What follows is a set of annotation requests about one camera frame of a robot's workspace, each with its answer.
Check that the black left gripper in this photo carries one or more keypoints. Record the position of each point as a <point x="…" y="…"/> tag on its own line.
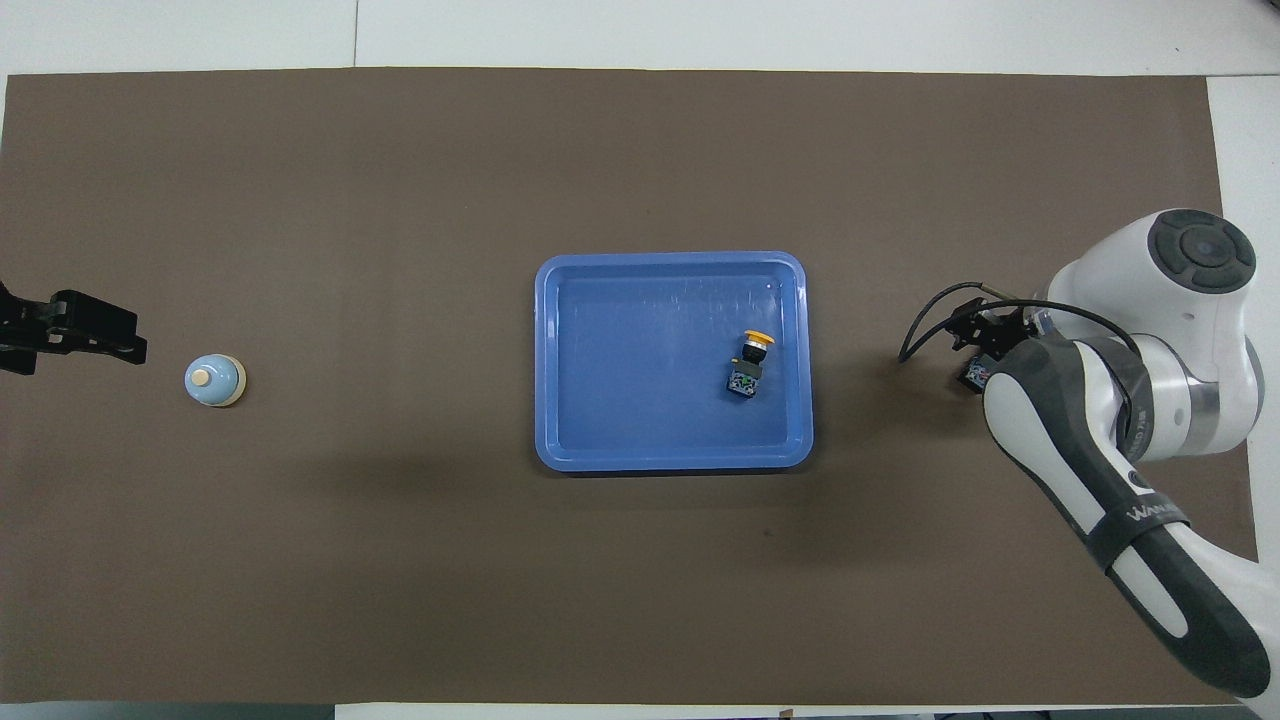
<point x="20" y="335"/>

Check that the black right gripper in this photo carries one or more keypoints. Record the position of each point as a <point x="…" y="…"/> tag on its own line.
<point x="1000" y="325"/>

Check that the red push button switch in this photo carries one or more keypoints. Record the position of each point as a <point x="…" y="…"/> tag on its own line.
<point x="972" y="378"/>

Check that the yellow push button switch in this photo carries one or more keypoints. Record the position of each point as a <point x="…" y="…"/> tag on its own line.
<point x="745" y="378"/>

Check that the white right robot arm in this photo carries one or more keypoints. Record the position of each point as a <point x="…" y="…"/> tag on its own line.
<point x="1150" y="330"/>

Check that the light blue call bell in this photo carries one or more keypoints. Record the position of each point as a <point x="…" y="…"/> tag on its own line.
<point x="212" y="382"/>

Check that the blue plastic tray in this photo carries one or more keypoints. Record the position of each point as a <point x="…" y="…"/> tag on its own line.
<point x="640" y="390"/>

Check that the brown table mat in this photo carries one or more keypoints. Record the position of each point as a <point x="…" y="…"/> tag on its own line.
<point x="400" y="560"/>

